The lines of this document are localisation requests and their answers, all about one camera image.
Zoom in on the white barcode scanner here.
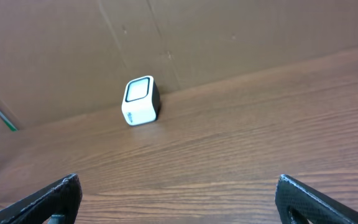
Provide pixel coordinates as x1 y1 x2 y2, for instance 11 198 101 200
121 75 160 126

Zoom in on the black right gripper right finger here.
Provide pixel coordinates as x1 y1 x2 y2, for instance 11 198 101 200
275 174 358 224

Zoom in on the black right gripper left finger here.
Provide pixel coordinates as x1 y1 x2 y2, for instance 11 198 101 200
0 174 82 224

